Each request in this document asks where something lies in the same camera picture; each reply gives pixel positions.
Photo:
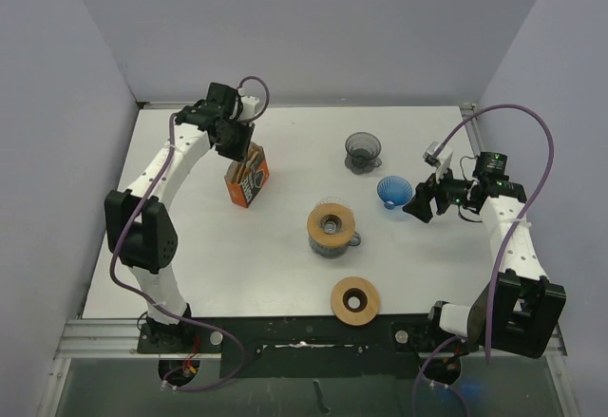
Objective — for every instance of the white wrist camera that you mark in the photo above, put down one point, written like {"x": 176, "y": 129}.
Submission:
{"x": 438, "y": 156}
{"x": 247, "y": 108}

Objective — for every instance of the orange coffee filter box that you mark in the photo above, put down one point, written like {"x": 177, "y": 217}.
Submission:
{"x": 245, "y": 179}

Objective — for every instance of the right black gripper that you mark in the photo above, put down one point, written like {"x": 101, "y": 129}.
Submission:
{"x": 420, "y": 204}

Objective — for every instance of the blue plastic dripper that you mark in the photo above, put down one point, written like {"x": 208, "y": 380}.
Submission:
{"x": 394, "y": 191}

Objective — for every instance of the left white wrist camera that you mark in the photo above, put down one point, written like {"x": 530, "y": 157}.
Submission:
{"x": 247, "y": 108}

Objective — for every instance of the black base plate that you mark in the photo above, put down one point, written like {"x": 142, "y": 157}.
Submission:
{"x": 300, "y": 347}

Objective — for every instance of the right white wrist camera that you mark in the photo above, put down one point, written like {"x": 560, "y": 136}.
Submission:
{"x": 438, "y": 156}

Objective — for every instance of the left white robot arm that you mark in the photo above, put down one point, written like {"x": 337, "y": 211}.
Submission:
{"x": 140, "y": 233}

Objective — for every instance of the grey glass carafe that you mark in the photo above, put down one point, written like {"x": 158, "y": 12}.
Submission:
{"x": 332, "y": 252}

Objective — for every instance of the grey plastic dripper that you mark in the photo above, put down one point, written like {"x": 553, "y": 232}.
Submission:
{"x": 362, "y": 153}

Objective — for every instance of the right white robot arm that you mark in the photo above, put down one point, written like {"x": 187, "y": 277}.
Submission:
{"x": 520, "y": 307}

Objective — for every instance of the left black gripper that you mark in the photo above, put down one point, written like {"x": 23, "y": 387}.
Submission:
{"x": 240, "y": 152}

